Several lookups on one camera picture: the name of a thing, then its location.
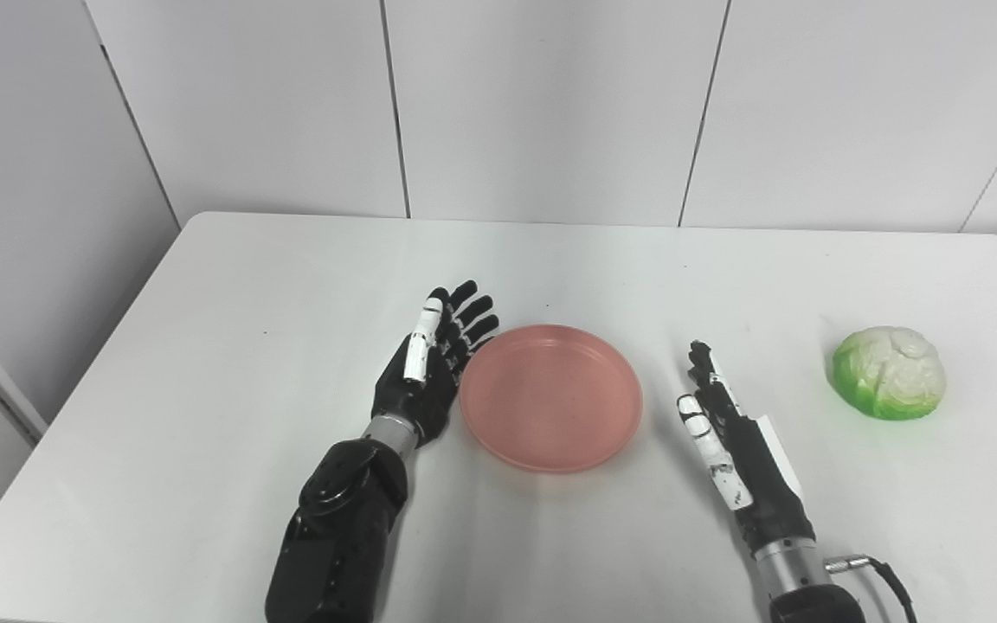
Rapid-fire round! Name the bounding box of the green white toy cabbage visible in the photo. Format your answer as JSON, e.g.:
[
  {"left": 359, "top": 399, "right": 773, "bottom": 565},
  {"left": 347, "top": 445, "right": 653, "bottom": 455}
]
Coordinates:
[{"left": 832, "top": 325, "right": 948, "bottom": 422}]

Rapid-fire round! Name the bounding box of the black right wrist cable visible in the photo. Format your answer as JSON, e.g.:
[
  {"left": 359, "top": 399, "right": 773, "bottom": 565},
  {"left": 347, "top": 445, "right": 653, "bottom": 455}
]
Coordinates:
[{"left": 825, "top": 554, "right": 919, "bottom": 623}]

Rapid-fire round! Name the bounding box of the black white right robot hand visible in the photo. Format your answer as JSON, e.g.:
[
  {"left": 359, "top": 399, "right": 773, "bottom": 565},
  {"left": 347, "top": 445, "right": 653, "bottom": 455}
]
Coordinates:
[{"left": 677, "top": 340, "right": 816, "bottom": 555}]

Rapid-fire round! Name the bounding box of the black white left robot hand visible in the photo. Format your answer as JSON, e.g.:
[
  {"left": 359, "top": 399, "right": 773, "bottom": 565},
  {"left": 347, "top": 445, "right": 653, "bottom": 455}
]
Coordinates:
[{"left": 371, "top": 279, "right": 500, "bottom": 446}]

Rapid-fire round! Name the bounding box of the pink round plate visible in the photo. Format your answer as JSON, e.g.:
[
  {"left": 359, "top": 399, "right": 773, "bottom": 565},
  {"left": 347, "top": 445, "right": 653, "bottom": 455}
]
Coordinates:
[{"left": 460, "top": 324, "right": 644, "bottom": 474}]

